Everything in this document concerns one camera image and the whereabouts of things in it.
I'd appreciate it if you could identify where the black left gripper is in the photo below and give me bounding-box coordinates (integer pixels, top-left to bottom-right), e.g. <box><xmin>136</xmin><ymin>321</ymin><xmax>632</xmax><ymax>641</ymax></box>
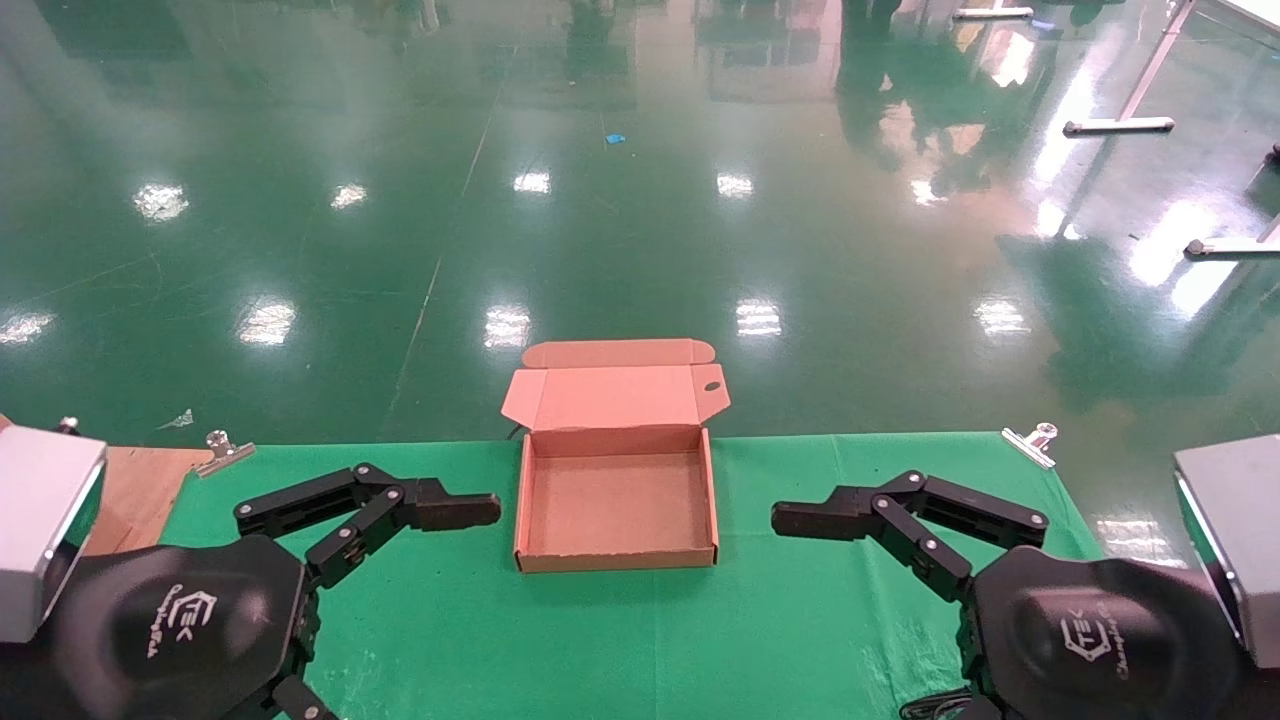
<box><xmin>45</xmin><ymin>463</ymin><xmax>501</xmax><ymax>720</ymax></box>

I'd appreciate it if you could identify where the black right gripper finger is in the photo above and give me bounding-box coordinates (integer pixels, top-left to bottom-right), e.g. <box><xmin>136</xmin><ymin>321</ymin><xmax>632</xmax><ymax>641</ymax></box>
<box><xmin>772</xmin><ymin>470</ymin><xmax>1049</xmax><ymax>601</ymax></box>

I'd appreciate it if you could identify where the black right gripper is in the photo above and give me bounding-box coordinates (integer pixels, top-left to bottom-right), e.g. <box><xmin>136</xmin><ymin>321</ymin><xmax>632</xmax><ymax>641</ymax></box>
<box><xmin>940</xmin><ymin>548</ymin><xmax>1251</xmax><ymax>720</ymax></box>

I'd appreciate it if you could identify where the open brown cardboard box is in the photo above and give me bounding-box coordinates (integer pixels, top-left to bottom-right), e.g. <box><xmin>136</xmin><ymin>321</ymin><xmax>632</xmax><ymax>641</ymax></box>
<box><xmin>500</xmin><ymin>338</ymin><xmax>731</xmax><ymax>574</ymax></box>

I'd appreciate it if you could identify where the green table cloth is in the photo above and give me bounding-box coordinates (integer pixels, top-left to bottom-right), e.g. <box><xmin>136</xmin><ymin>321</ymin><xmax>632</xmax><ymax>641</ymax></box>
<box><xmin>160</xmin><ymin>432</ymin><xmax>1106</xmax><ymax>720</ymax></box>

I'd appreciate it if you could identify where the metal table foot bar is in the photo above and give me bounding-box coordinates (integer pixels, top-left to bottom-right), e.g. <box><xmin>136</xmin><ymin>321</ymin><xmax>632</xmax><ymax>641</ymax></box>
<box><xmin>1185</xmin><ymin>213</ymin><xmax>1280</xmax><ymax>260</ymax></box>

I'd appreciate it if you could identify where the long-legged metal table foot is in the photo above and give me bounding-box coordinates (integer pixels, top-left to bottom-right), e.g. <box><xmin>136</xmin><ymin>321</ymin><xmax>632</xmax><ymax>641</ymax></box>
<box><xmin>1063</xmin><ymin>0</ymin><xmax>1198</xmax><ymax>137</ymax></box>

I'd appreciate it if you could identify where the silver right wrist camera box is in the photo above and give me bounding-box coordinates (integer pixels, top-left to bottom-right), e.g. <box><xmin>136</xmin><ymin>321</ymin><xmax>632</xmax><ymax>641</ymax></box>
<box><xmin>1174</xmin><ymin>434</ymin><xmax>1280</xmax><ymax>671</ymax></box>

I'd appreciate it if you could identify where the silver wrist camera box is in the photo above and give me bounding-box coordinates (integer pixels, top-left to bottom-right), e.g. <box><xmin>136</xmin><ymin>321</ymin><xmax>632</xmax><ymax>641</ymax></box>
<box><xmin>1174</xmin><ymin>434</ymin><xmax>1280</xmax><ymax>671</ymax></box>
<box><xmin>0</xmin><ymin>425</ymin><xmax>107</xmax><ymax>643</ymax></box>

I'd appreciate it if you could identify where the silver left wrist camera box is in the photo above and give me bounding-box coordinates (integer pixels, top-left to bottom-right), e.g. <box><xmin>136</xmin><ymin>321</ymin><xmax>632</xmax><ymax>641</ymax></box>
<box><xmin>0</xmin><ymin>425</ymin><xmax>107</xmax><ymax>643</ymax></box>

